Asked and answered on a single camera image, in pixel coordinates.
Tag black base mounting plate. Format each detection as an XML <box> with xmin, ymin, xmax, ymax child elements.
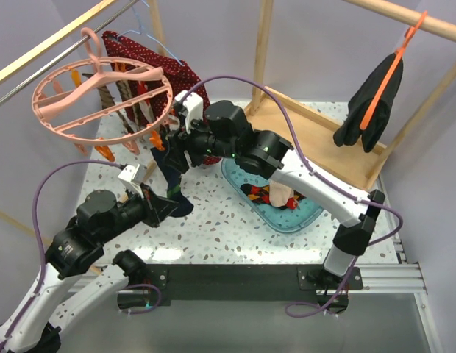
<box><xmin>115</xmin><ymin>263</ymin><xmax>363</xmax><ymax>313</ymax></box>

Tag red black argyle sock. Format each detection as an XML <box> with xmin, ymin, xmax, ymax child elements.
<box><xmin>240</xmin><ymin>183</ymin><xmax>305</xmax><ymax>210</ymax></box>

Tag orange plastic hanger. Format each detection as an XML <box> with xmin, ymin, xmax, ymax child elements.
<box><xmin>360</xmin><ymin>11</ymin><xmax>427</xmax><ymax>131</ymax></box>

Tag red polka dot garment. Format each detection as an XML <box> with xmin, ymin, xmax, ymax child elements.
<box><xmin>101</xmin><ymin>31</ymin><xmax>221</xmax><ymax>166</ymax></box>

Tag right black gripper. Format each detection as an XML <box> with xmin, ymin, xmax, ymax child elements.
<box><xmin>163</xmin><ymin>110</ymin><xmax>238</xmax><ymax>173</ymax></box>

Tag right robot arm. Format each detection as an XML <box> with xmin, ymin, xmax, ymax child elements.
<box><xmin>163</xmin><ymin>99</ymin><xmax>385</xmax><ymax>289</ymax></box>

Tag wooden clothes rack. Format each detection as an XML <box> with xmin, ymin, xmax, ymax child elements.
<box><xmin>245</xmin><ymin>1</ymin><xmax>456</xmax><ymax>190</ymax></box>
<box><xmin>0</xmin><ymin>0</ymin><xmax>170</xmax><ymax>273</ymax></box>

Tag right wooden clothes rack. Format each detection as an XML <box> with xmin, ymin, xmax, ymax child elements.
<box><xmin>245</xmin><ymin>1</ymin><xmax>456</xmax><ymax>190</ymax></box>

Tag blue wire hanger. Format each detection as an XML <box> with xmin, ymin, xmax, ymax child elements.
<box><xmin>116</xmin><ymin>1</ymin><xmax>183</xmax><ymax>66</ymax></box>

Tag navy green striped sock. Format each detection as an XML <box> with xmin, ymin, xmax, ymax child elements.
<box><xmin>150</xmin><ymin>148</ymin><xmax>193</xmax><ymax>218</ymax></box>

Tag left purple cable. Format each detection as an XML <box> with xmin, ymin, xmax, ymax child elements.
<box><xmin>0</xmin><ymin>160</ymin><xmax>126</xmax><ymax>353</ymax></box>

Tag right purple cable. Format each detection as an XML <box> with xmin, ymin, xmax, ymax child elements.
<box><xmin>179</xmin><ymin>75</ymin><xmax>404</xmax><ymax>318</ymax></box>

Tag brown striped hanging socks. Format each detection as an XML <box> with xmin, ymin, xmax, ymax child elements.
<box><xmin>98</xmin><ymin>81</ymin><xmax>154</xmax><ymax>134</ymax></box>

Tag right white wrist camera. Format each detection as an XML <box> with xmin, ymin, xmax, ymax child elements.
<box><xmin>175</xmin><ymin>90</ymin><xmax>203</xmax><ymax>134</ymax></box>

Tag black hanging garment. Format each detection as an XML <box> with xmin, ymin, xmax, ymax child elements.
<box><xmin>333</xmin><ymin>53</ymin><xmax>404</xmax><ymax>153</ymax></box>

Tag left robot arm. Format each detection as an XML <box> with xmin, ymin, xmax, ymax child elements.
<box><xmin>0</xmin><ymin>186</ymin><xmax>178</xmax><ymax>352</ymax></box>

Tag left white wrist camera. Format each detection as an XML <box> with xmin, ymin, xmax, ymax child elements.
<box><xmin>118</xmin><ymin>163</ymin><xmax>147</xmax><ymax>199</ymax></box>

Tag left wooden clothes rack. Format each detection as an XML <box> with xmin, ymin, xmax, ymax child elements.
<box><xmin>0</xmin><ymin>0</ymin><xmax>170</xmax><ymax>273</ymax></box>

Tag purple cable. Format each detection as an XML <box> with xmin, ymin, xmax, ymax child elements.
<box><xmin>179</xmin><ymin>75</ymin><xmax>404</xmax><ymax>318</ymax></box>
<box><xmin>0</xmin><ymin>160</ymin><xmax>126</xmax><ymax>353</ymax></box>

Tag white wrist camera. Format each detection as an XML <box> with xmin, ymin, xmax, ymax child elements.
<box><xmin>175</xmin><ymin>90</ymin><xmax>203</xmax><ymax>134</ymax></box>
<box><xmin>118</xmin><ymin>163</ymin><xmax>147</xmax><ymax>199</ymax></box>

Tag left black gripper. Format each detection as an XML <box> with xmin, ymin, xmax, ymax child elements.
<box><xmin>100</xmin><ymin>181</ymin><xmax>180</xmax><ymax>243</ymax></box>

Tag teal plastic basin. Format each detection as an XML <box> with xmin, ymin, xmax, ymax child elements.
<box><xmin>221</xmin><ymin>159</ymin><xmax>323</xmax><ymax>234</ymax></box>

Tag beige sock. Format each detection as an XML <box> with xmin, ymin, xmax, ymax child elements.
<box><xmin>269</xmin><ymin>180</ymin><xmax>296</xmax><ymax>208</ymax></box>

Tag pink round sock hanger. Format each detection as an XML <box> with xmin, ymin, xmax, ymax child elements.
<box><xmin>32</xmin><ymin>27</ymin><xmax>174</xmax><ymax>162</ymax></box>

